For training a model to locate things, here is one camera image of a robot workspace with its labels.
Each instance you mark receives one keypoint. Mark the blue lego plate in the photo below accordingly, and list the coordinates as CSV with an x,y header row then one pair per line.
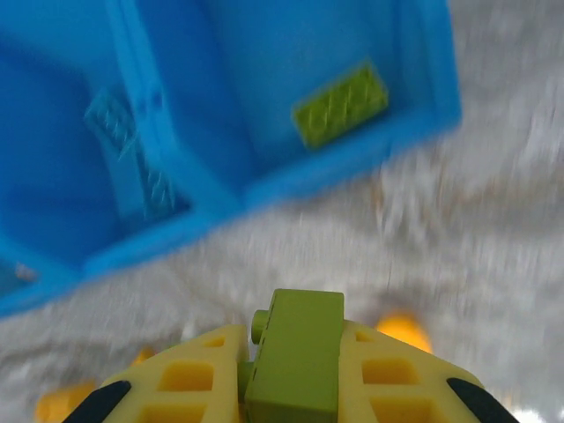
x,y
110,121
154,185

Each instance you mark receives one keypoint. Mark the blue three-compartment bin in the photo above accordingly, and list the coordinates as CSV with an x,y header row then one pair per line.
x,y
286,44

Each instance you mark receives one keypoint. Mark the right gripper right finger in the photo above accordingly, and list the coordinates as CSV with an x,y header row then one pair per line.
x,y
388,374

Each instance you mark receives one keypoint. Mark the long green lego brick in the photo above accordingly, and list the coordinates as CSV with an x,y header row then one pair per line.
x,y
339,106

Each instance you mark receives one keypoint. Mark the small green lego brick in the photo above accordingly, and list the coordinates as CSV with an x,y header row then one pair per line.
x,y
299,352

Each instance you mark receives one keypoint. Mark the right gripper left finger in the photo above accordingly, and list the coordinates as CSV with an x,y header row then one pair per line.
x,y
185,379

